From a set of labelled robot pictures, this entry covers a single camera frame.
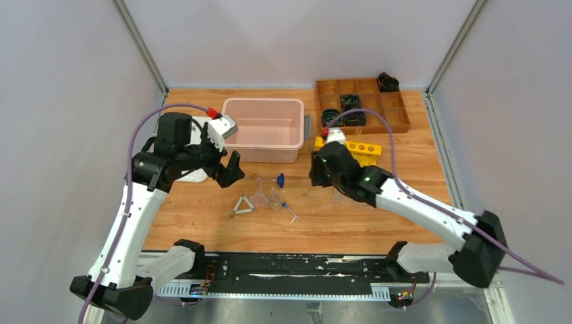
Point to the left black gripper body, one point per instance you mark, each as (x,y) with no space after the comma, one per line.
(214,154)

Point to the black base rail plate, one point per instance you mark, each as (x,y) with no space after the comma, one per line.
(279,276)

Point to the blue capped tube front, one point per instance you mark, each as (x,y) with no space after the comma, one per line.
(295,216)

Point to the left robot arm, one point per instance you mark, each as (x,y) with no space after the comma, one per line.
(181,145)

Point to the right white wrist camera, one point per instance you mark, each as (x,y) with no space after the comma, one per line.
(335,135)

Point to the wooden compartment tray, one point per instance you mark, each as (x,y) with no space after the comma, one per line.
(336,96)

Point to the yellow test tube rack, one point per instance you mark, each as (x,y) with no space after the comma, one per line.
(353,154)

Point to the white bin lid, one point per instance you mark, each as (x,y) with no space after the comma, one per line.
(197,176)

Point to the small glass beaker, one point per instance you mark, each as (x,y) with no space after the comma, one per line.
(275,202)

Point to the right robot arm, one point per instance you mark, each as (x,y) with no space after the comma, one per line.
(473,245)

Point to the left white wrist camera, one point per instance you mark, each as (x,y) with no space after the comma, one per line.
(220,129)

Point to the pink plastic bin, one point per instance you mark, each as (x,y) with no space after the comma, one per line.
(269,130)

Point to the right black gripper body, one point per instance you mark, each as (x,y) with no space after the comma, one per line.
(321,175)

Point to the clear plastic funnel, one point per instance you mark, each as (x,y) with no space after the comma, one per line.
(259,199)

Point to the white clay triangle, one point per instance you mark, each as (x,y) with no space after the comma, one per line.
(242,206)

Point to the black cable coil corner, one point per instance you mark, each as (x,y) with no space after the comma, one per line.
(387,83)

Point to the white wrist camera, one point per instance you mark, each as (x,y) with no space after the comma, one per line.
(335,135)
(220,129)

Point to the clear plastic well plate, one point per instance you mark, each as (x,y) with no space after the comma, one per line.
(342,200)

